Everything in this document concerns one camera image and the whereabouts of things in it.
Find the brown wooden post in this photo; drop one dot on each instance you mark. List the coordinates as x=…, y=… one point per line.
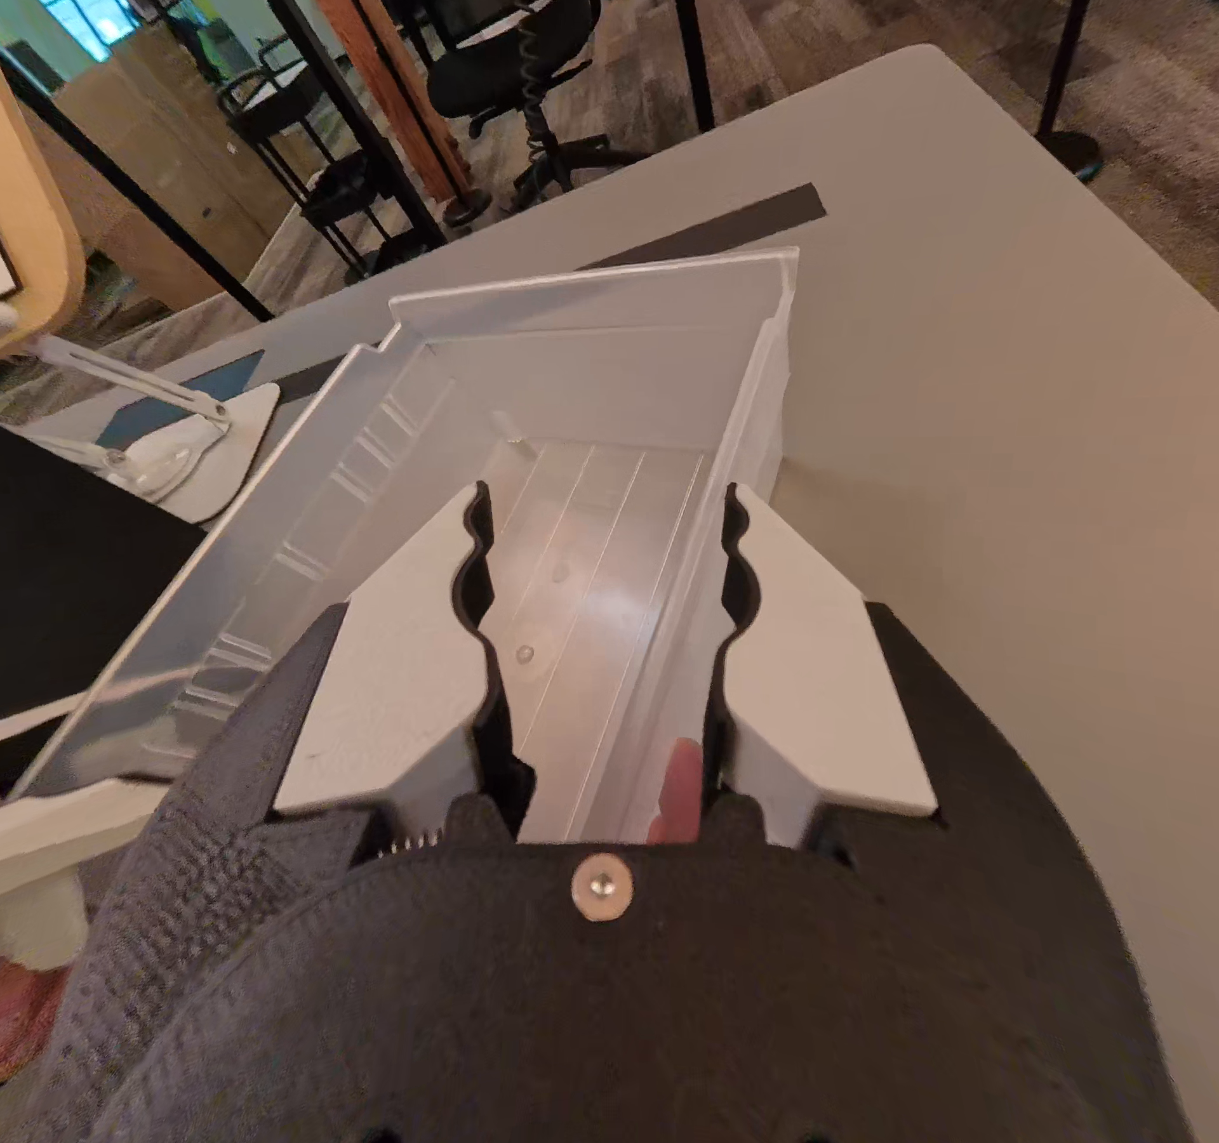
x=382, y=68

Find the instruction sheet on wooden stand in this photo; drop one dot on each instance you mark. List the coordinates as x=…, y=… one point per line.
x=39, y=239

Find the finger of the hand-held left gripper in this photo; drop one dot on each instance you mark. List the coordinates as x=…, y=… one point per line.
x=67, y=839

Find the black stanchion pole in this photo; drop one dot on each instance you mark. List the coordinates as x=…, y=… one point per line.
x=143, y=192
x=1075, y=39
x=324, y=68
x=688, y=39

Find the white stand base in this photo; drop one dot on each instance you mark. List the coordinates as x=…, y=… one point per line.
x=238, y=438

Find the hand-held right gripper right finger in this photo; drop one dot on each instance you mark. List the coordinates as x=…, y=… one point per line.
x=809, y=686

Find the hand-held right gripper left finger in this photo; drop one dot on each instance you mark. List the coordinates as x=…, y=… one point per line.
x=400, y=677

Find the large clear plastic bin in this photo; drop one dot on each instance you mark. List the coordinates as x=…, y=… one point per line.
x=590, y=382

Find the person's right hand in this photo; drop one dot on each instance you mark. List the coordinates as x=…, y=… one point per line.
x=679, y=792

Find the black office chair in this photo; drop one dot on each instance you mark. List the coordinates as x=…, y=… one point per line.
x=505, y=68

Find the black utility cart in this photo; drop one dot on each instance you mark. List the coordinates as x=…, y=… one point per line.
x=333, y=187

